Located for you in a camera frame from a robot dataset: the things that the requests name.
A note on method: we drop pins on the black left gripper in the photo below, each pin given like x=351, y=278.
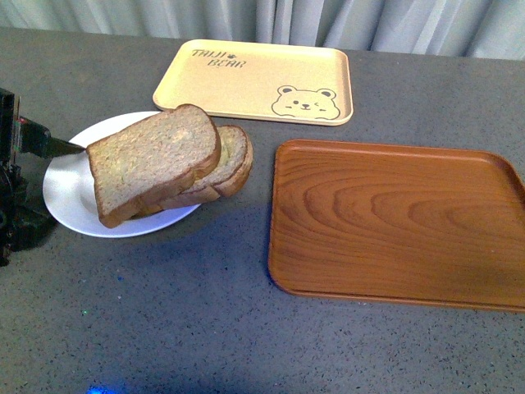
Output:
x=22, y=225

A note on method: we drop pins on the white round plate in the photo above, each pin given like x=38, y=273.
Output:
x=68, y=188

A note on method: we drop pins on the bread slice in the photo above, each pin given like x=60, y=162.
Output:
x=199, y=193
x=152, y=160
x=235, y=163

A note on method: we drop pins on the beige bear tray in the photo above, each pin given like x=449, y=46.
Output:
x=266, y=82

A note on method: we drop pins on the brown wooden tray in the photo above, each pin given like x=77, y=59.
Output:
x=412, y=225

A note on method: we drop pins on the grey pleated curtain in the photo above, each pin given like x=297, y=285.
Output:
x=483, y=29

